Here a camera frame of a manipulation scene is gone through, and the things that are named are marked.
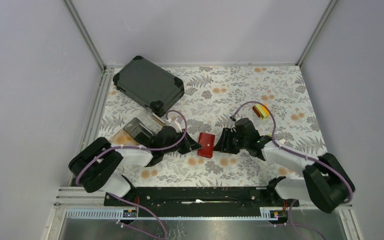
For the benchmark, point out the red leather card holder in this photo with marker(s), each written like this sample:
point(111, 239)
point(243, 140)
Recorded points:
point(207, 142)

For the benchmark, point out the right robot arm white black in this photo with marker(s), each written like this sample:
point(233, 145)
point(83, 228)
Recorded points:
point(324, 182)

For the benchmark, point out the clear acrylic card organizer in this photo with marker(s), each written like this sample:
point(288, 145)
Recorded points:
point(144, 126)

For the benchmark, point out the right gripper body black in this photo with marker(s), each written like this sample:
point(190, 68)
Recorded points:
point(242, 142)

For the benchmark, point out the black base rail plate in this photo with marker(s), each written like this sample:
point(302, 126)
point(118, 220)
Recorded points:
point(205, 202)

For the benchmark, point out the dark grey hard case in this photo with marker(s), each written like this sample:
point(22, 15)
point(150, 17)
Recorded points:
point(149, 85)

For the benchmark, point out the wooden block base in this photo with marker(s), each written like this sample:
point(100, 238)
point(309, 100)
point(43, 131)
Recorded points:
point(121, 138)

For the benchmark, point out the floral patterned table mat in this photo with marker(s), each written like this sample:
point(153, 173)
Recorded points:
point(211, 95)

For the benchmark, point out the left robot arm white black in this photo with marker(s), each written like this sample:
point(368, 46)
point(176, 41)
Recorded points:
point(94, 166)

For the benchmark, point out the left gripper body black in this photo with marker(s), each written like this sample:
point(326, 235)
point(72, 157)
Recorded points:
point(179, 148)

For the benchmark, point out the orange green sticky note block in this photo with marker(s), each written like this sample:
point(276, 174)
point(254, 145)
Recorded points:
point(261, 111)

